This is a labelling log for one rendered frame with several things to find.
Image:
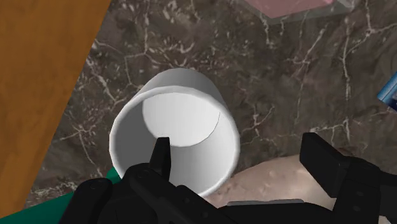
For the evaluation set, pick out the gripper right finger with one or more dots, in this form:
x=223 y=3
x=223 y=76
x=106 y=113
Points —
x=341 y=173

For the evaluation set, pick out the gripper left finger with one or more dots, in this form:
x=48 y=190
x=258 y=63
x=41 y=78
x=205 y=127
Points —
x=161 y=161

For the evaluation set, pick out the white cup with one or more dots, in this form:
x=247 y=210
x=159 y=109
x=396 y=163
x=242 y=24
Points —
x=186 y=130

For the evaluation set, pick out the blue box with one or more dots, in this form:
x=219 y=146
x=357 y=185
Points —
x=389 y=93

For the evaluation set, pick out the green flat object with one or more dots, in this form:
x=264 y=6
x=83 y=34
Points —
x=46 y=211

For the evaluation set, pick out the pink flat object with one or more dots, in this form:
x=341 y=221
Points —
x=285 y=6

